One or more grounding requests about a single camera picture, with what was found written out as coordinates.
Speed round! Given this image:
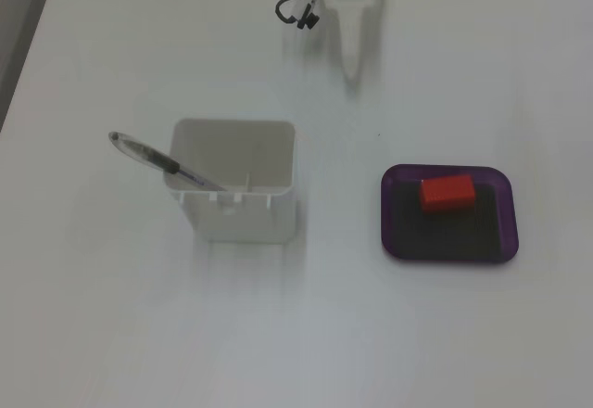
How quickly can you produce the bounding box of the black looped cable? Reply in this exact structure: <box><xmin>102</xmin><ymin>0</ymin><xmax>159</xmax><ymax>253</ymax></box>
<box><xmin>274</xmin><ymin>0</ymin><xmax>321</xmax><ymax>30</ymax></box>

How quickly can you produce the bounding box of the white plastic pen holder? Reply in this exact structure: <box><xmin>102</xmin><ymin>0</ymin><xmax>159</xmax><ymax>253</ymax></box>
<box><xmin>162</xmin><ymin>118</ymin><xmax>297</xmax><ymax>245</ymax></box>

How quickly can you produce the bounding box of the red rectangular cube block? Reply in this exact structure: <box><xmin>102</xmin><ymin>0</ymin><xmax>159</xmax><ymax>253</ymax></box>
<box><xmin>419</xmin><ymin>173</ymin><xmax>477</xmax><ymax>216</ymax></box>

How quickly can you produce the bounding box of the purple shallow tray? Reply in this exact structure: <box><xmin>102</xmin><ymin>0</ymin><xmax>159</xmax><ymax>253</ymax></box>
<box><xmin>380</xmin><ymin>162</ymin><xmax>520</xmax><ymax>264</ymax></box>

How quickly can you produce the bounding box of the black ballpoint pen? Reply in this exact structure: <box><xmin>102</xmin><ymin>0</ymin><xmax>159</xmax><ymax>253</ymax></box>
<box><xmin>107</xmin><ymin>130</ymin><xmax>228</xmax><ymax>192</ymax></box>

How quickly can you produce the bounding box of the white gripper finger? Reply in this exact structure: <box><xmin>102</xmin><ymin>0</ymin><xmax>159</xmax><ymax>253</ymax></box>
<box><xmin>336</xmin><ymin>3</ymin><xmax>370</xmax><ymax>85</ymax></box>

